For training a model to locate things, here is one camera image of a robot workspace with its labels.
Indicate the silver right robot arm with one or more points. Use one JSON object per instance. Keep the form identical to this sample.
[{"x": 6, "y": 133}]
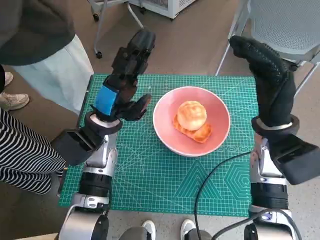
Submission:
[{"x": 267, "y": 190}]

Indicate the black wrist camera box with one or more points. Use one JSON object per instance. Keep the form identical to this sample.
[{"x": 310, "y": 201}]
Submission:
[
  {"x": 297, "y": 160},
  {"x": 72, "y": 147}
]

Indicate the pink bowl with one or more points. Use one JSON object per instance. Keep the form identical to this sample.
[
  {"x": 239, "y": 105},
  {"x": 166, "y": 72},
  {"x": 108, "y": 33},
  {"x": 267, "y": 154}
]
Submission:
[{"x": 165, "y": 130}]

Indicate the grey mesh chair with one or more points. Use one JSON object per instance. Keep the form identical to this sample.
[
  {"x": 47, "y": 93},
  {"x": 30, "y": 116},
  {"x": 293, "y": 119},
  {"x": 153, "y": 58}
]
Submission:
[{"x": 282, "y": 22}]

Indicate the person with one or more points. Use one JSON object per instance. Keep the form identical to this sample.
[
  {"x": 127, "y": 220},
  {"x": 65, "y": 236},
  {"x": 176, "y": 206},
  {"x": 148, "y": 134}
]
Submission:
[
  {"x": 25, "y": 150},
  {"x": 37, "y": 30}
]

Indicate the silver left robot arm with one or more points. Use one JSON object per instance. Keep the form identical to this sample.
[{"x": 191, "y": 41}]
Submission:
[{"x": 100, "y": 162}]

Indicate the orange toy bread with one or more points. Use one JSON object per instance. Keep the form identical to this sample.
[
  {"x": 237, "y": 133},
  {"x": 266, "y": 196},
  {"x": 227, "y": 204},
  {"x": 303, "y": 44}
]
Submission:
[{"x": 200, "y": 136}]

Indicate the round toy bread bun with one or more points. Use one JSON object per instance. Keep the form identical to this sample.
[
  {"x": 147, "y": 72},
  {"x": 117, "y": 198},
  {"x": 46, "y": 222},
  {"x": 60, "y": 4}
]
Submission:
[{"x": 191, "y": 115}]

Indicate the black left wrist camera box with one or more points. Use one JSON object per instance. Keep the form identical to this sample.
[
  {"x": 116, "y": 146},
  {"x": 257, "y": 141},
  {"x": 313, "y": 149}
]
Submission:
[{"x": 72, "y": 147}]

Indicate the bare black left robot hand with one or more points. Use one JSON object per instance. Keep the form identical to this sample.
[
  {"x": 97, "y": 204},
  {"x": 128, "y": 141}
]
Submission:
[{"x": 125, "y": 87}]

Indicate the beige shoe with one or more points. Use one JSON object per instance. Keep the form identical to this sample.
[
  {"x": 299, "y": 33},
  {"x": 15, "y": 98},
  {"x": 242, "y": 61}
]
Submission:
[
  {"x": 8, "y": 78},
  {"x": 15, "y": 101}
]

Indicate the white vented cabinet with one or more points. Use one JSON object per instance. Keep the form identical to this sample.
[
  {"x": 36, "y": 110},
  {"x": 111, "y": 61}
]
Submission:
[{"x": 172, "y": 7}]

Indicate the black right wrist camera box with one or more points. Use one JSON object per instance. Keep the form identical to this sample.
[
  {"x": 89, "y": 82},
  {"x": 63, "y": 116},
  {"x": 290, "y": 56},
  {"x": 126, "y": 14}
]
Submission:
[{"x": 297, "y": 160}]

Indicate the green cutting mat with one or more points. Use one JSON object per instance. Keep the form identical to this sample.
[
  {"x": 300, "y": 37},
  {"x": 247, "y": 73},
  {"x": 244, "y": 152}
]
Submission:
[{"x": 150, "y": 175}]

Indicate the light wooden board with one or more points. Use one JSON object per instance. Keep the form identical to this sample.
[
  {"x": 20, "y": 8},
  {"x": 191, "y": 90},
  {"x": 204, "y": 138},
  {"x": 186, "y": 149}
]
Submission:
[{"x": 45, "y": 237}]

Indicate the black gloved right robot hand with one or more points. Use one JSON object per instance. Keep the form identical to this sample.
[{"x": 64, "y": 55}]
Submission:
[{"x": 272, "y": 87}]

